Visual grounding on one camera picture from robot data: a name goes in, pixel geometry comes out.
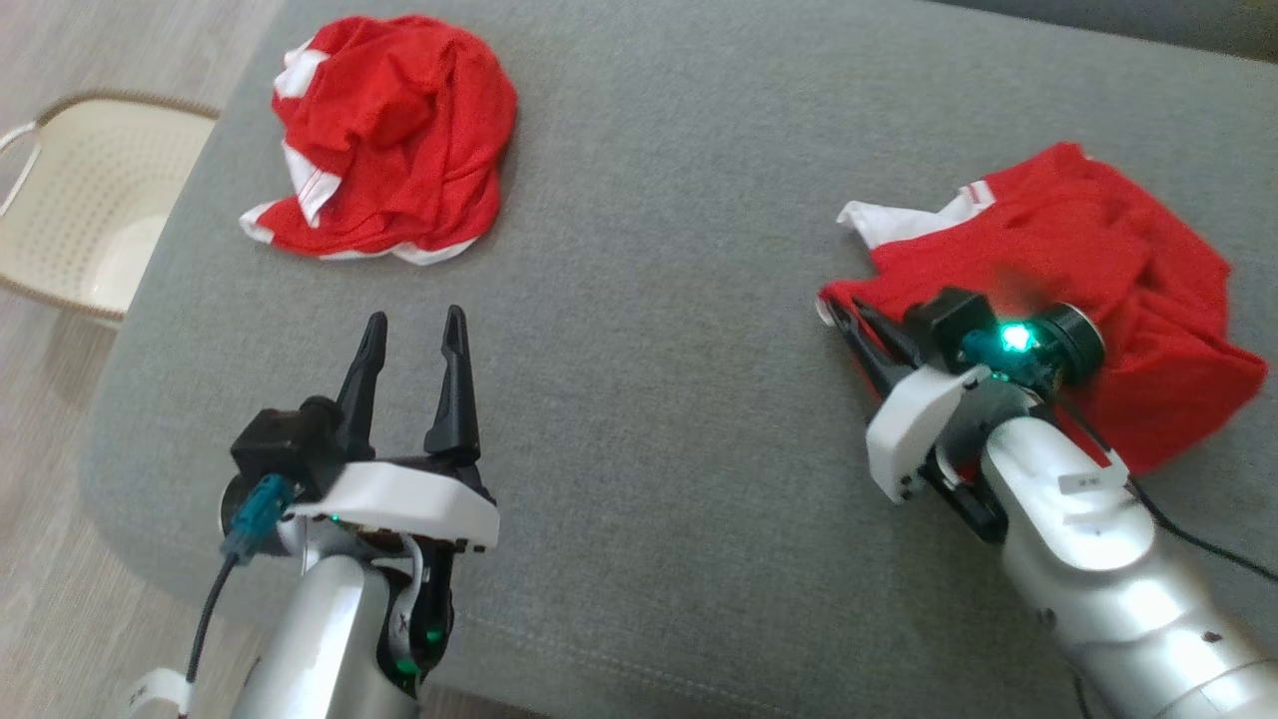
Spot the red white lettered jersey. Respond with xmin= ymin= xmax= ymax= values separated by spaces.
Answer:
xmin=817 ymin=142 xmax=1269 ymax=475

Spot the grey fabric sofa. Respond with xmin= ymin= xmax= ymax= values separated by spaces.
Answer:
xmin=80 ymin=0 xmax=1278 ymax=719

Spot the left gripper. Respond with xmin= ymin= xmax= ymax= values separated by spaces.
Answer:
xmin=283 ymin=305 xmax=500 ymax=550

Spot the white cable tag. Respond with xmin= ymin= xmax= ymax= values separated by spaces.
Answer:
xmin=128 ymin=669 xmax=191 ymax=719

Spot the crumpled red white garment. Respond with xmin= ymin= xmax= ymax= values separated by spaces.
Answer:
xmin=240 ymin=14 xmax=518 ymax=267

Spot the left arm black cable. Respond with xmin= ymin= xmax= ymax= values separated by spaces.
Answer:
xmin=185 ymin=474 xmax=297 ymax=690

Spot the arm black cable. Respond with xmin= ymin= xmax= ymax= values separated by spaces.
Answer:
xmin=185 ymin=474 xmax=297 ymax=690
xmin=1058 ymin=394 xmax=1278 ymax=582

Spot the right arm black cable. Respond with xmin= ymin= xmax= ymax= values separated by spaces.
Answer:
xmin=1058 ymin=394 xmax=1278 ymax=582

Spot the cream perforated laundry basket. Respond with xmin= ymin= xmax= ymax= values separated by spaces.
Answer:
xmin=0 ymin=90 xmax=221 ymax=326

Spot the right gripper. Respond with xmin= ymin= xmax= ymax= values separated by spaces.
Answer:
xmin=825 ymin=298 xmax=1039 ymax=505

